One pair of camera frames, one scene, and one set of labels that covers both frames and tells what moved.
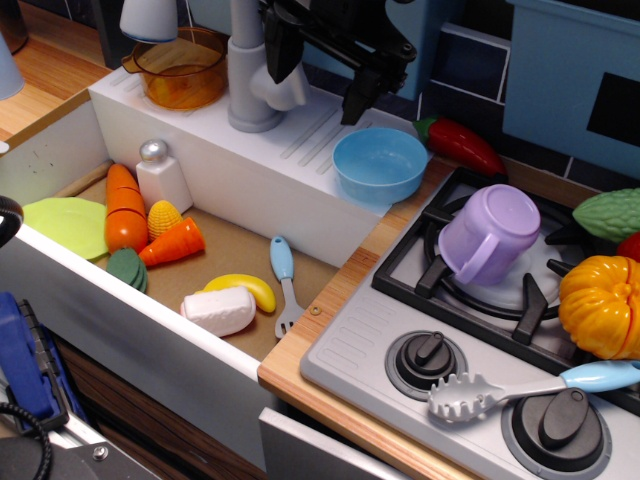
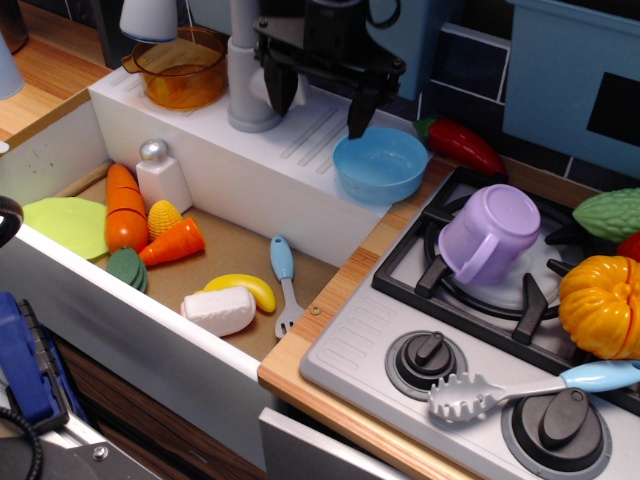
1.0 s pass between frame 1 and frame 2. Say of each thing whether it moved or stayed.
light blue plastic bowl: stayed
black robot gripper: moved
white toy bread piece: stayed
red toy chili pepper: stayed
